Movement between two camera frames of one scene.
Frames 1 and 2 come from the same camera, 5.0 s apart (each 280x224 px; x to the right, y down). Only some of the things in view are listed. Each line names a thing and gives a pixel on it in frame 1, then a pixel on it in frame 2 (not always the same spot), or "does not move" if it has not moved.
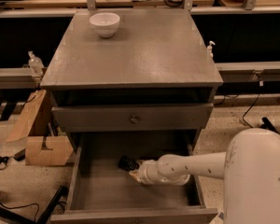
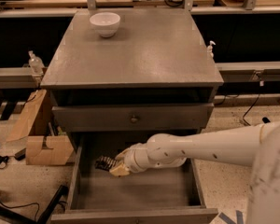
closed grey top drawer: x=127 y=118 does not move
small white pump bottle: x=210 y=54 does not move
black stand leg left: x=21 y=219 does not move
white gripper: x=145 y=172 -> x=131 y=160
